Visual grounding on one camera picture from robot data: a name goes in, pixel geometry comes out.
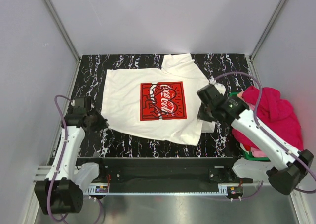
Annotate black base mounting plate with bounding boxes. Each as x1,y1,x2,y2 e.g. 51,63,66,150
76,158,253,195

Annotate small circuit board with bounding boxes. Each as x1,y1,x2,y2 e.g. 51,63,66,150
95,186,109,193
230,187,243,195

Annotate aluminium rail frame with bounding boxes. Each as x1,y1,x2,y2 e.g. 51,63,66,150
35,163,242,200

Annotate right small circuit board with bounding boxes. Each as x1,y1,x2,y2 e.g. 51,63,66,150
230,187,243,195

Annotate left corner aluminium post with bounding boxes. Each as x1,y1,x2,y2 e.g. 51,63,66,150
36,0,81,64

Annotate white Coca-Cola t-shirt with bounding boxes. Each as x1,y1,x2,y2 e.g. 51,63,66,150
101,54,216,146

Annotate green plastic basket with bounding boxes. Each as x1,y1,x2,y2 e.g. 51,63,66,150
229,89,268,161

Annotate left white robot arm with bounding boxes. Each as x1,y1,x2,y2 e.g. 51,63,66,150
34,96,108,222

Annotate right corner aluminium post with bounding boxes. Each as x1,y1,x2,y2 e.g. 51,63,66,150
249,0,288,62

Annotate magenta t-shirt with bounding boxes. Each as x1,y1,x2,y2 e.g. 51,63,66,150
247,86,304,150

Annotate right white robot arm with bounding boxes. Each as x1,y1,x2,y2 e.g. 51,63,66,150
197,84,316,195

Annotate left small circuit board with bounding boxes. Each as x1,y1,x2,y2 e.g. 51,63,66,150
95,186,109,193

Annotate corner aluminium post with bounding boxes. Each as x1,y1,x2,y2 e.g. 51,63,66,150
36,0,81,64
249,0,288,62

